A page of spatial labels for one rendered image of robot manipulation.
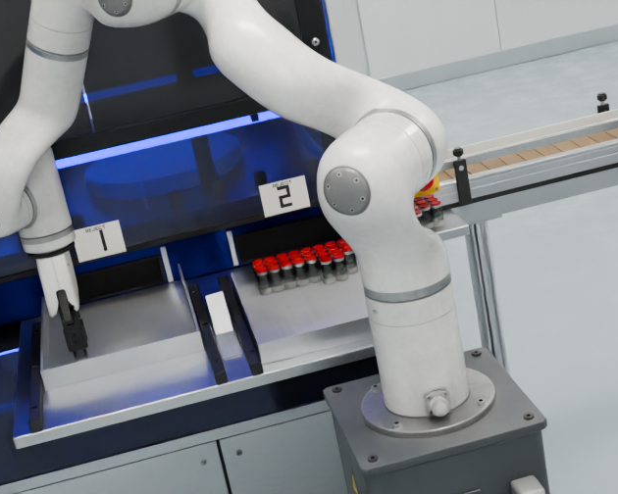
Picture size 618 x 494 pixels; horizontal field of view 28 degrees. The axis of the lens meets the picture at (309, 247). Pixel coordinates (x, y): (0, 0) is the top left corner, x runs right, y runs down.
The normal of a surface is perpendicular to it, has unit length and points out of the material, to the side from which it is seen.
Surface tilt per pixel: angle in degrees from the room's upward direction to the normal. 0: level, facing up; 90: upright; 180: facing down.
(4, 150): 53
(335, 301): 0
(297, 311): 0
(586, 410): 0
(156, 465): 90
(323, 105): 122
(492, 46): 90
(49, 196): 90
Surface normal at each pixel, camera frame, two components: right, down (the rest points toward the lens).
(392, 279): -0.32, 0.44
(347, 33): 0.19, 0.31
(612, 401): -0.18, -0.92
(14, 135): -0.15, -0.34
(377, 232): -0.14, 0.87
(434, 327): 0.44, 0.24
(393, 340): -0.55, 0.39
